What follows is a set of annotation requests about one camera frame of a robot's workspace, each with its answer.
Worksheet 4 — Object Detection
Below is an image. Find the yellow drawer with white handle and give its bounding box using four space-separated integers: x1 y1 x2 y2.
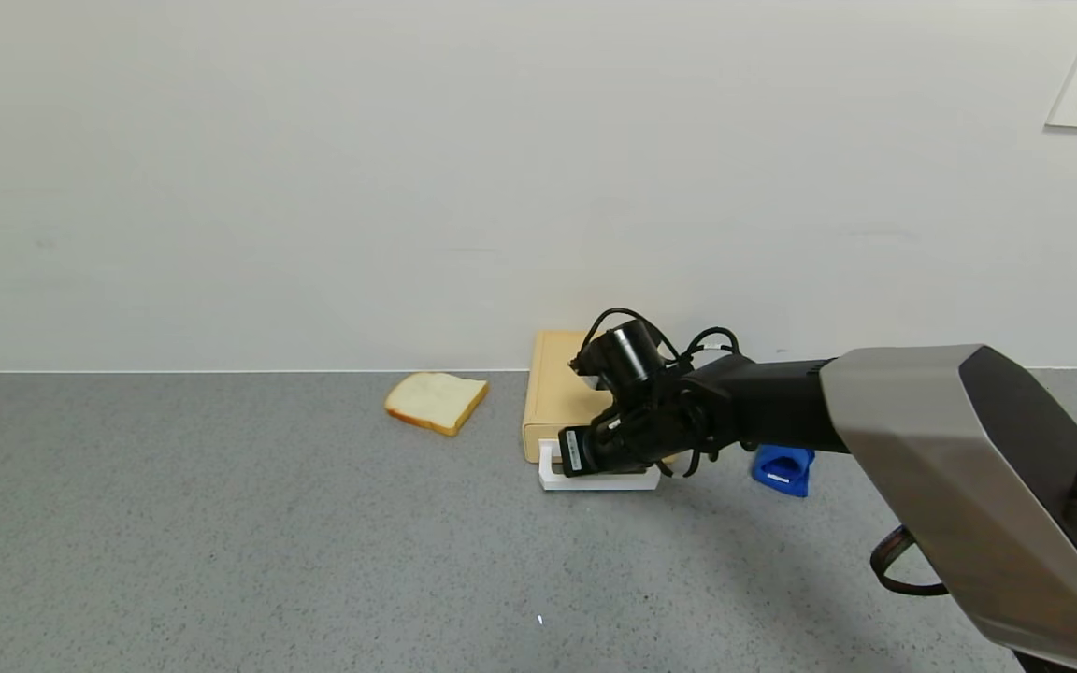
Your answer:
527 425 662 492

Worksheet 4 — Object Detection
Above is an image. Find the blue rolled cloth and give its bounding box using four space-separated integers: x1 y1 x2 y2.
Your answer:
751 445 816 498

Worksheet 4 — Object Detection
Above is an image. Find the white bread slice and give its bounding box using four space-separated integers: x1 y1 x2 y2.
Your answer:
384 372 490 437

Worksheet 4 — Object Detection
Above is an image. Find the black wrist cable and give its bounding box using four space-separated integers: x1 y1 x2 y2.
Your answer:
576 307 741 367

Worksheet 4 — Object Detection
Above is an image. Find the yellow drawer cabinet housing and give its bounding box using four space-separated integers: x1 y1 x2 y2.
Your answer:
522 329 684 465

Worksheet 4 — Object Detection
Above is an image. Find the dark looped arm cable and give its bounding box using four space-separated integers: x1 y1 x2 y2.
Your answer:
870 523 951 597

